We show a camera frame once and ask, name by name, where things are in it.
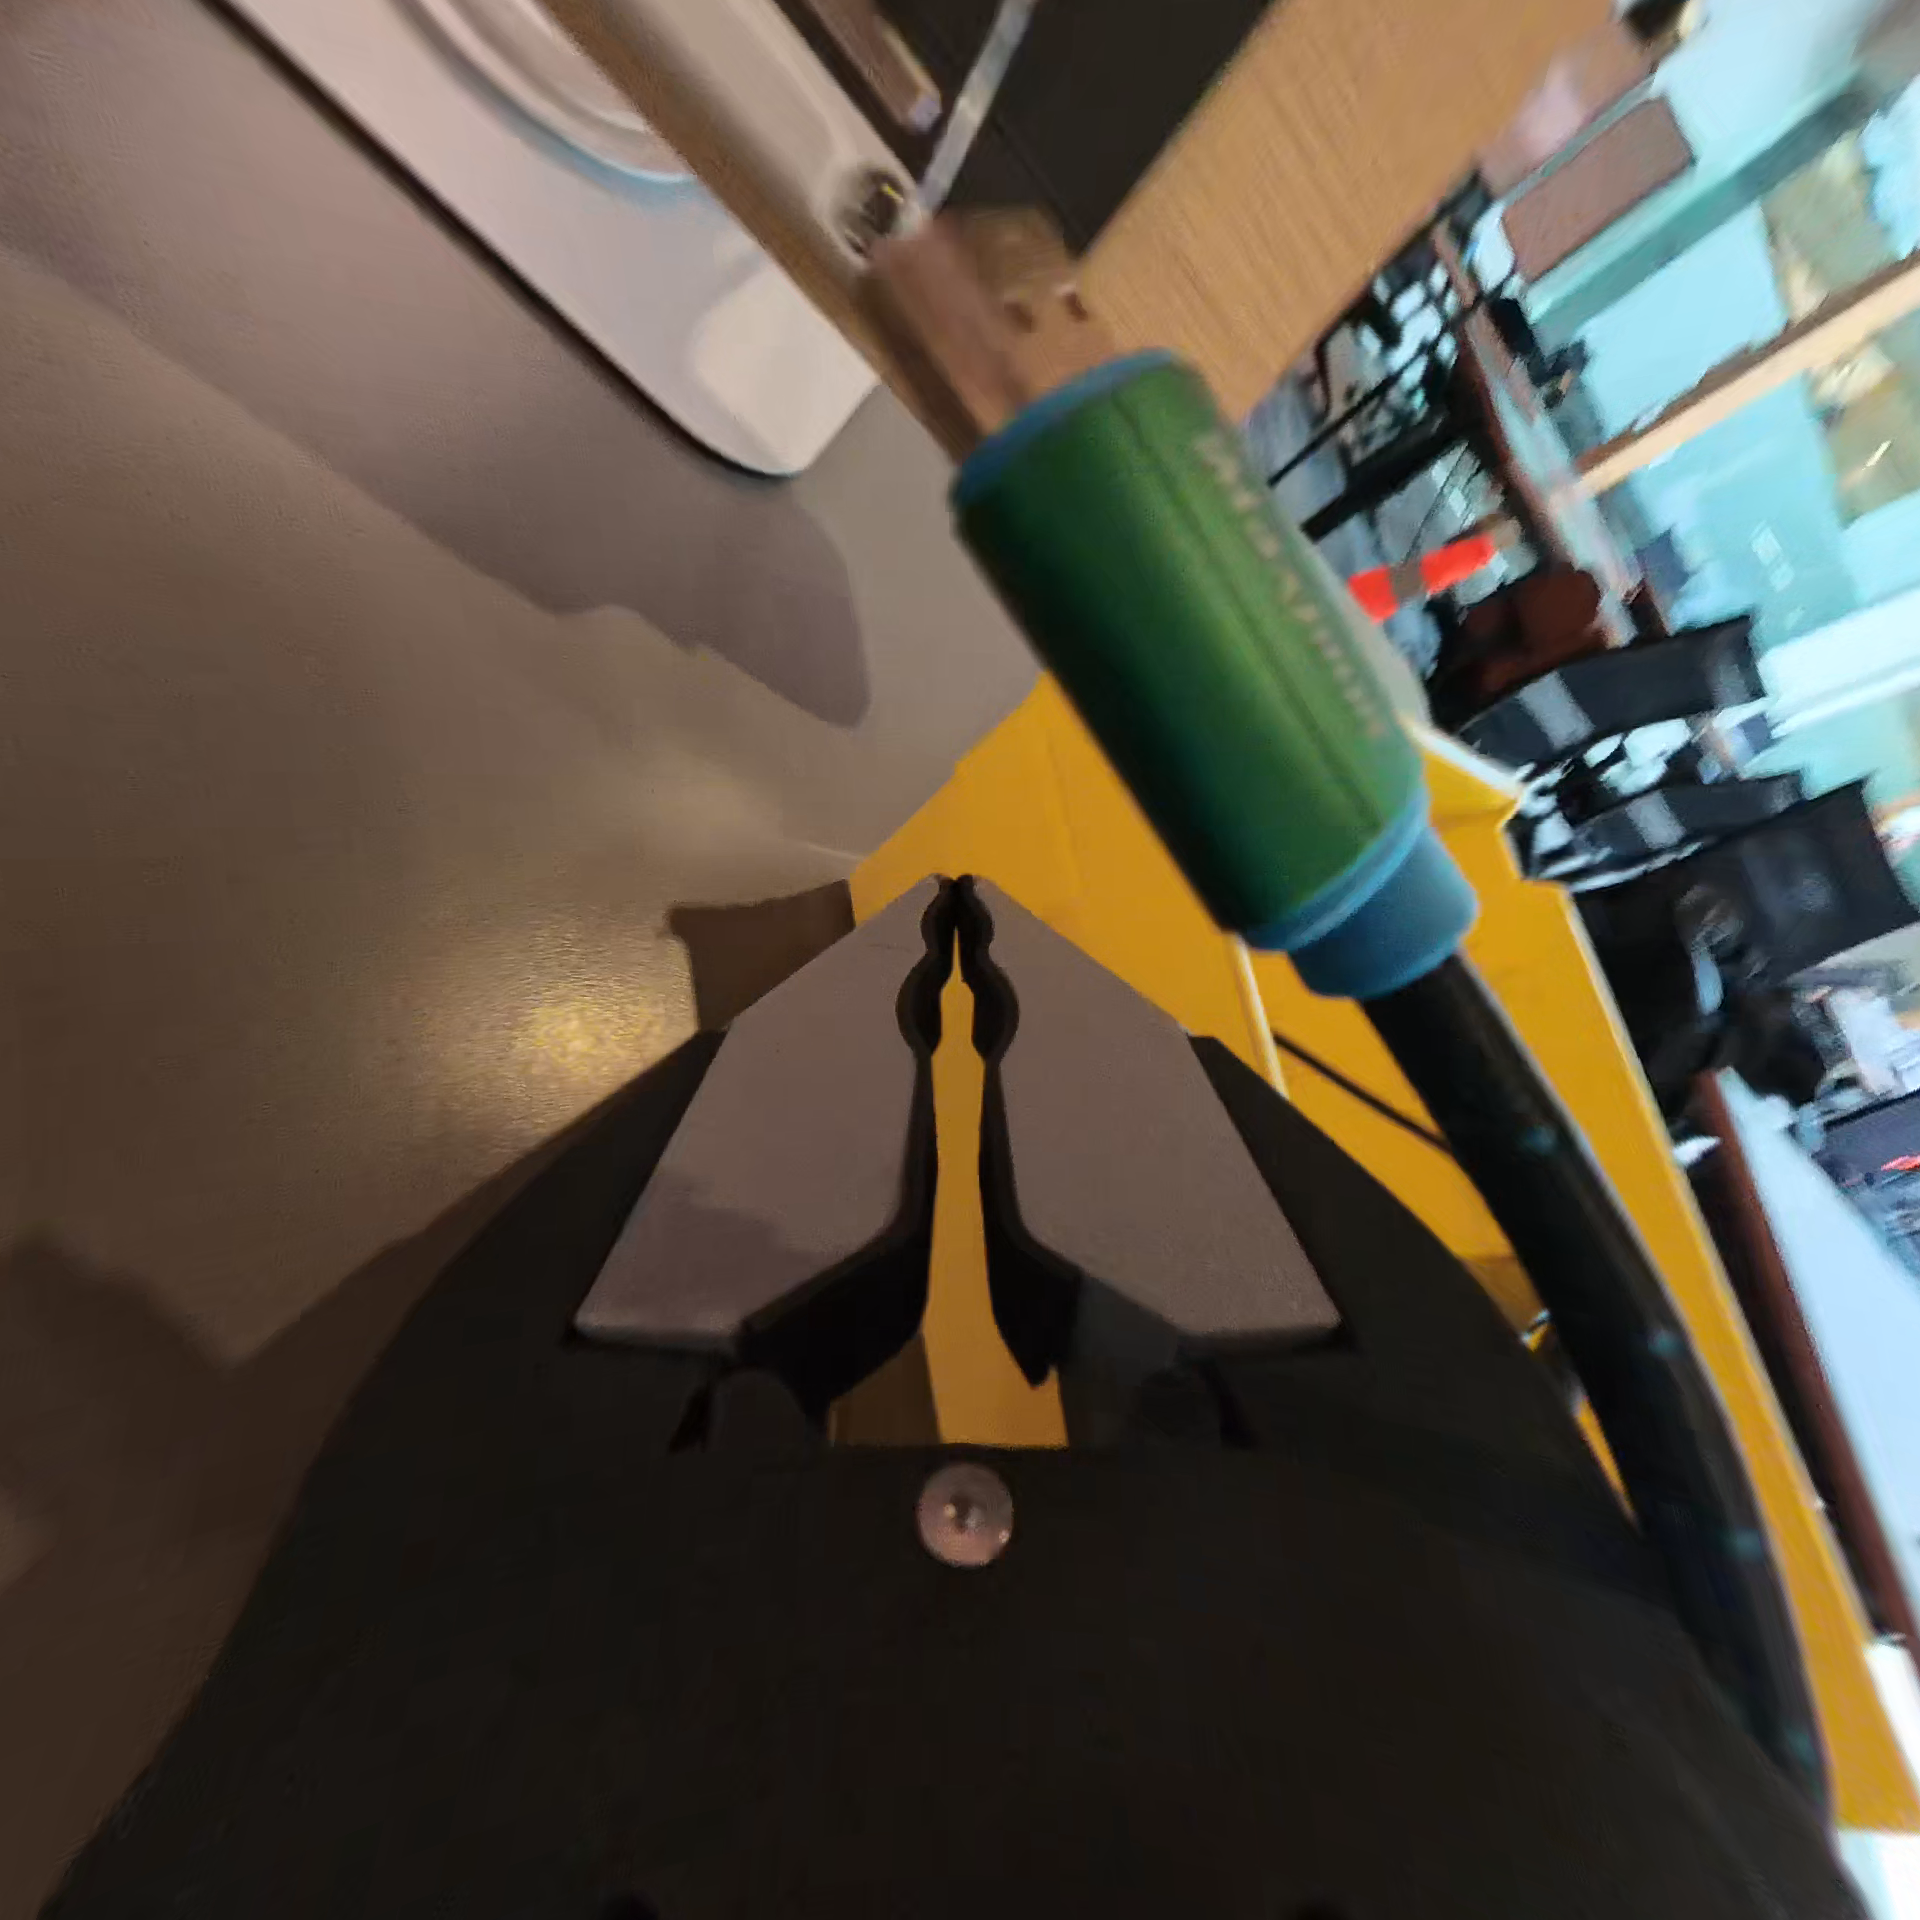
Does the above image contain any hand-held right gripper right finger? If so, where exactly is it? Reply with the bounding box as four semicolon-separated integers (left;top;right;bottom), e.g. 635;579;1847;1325
959;878;1341;1354

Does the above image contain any black board on white stand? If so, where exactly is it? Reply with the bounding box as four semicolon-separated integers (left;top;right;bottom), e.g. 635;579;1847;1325
224;0;1613;483

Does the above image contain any black braided hdmi cable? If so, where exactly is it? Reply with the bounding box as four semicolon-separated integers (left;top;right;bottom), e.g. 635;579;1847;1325
861;210;1840;1825

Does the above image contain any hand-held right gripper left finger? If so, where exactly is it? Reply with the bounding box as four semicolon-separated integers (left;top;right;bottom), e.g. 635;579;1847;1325
574;878;959;1343

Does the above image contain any yellow plastic bin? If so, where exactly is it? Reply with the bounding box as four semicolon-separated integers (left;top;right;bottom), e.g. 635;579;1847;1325
848;675;1920;1835

